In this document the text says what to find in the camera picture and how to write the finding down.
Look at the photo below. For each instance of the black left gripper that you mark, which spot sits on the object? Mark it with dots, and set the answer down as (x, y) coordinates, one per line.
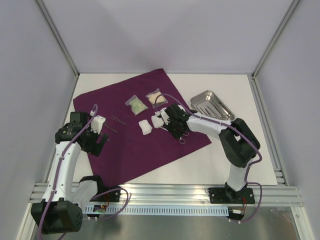
(88, 148)

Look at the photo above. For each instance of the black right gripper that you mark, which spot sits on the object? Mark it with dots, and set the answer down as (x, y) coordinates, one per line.
(171, 121)

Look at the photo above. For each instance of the steel tweezers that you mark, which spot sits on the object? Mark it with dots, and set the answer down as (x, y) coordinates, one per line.
(117, 120)
(107, 126)

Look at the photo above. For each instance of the steel forceps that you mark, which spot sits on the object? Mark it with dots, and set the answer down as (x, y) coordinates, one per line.
(182, 139)

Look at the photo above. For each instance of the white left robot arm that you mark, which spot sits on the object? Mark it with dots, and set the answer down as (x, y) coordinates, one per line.
(60, 210)

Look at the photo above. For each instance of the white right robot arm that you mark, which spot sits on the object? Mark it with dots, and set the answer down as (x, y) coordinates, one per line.
(238, 141)

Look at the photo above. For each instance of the white gauze pad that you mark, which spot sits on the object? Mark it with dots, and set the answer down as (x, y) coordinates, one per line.
(146, 128)
(157, 122)

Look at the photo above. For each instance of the purple cloth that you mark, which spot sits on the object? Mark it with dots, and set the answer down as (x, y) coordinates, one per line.
(129, 154)

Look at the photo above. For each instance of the steel instrument tray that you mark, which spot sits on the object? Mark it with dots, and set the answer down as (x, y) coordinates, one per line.
(209, 98)

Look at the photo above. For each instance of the beige gauze packet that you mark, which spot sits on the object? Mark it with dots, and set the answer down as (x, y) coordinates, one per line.
(156, 98)

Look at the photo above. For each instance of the instruments in tray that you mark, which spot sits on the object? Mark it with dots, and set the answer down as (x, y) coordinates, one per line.
(213, 113)

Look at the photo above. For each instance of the green gauze packet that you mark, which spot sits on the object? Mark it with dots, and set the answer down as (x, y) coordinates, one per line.
(136, 105)

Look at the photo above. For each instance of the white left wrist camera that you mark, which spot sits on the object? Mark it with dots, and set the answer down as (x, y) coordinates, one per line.
(97, 124)

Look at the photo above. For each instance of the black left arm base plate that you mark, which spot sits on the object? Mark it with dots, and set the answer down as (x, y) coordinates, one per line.
(109, 195)

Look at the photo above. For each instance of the slotted cable duct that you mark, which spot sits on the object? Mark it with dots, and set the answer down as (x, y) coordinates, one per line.
(158, 210)

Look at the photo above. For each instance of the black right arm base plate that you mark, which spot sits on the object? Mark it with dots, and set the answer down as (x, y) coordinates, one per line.
(226, 195)

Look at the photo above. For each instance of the aluminium front rail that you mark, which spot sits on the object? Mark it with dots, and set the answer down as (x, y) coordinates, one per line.
(197, 194)

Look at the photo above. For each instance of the left aluminium frame post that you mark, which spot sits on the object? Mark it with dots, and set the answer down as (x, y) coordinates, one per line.
(55, 32)

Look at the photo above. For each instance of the aluminium frame post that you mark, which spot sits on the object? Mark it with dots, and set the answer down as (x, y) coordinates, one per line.
(276, 37)
(55, 32)

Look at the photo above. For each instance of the right aluminium frame post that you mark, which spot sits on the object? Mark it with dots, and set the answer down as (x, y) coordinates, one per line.
(276, 37)

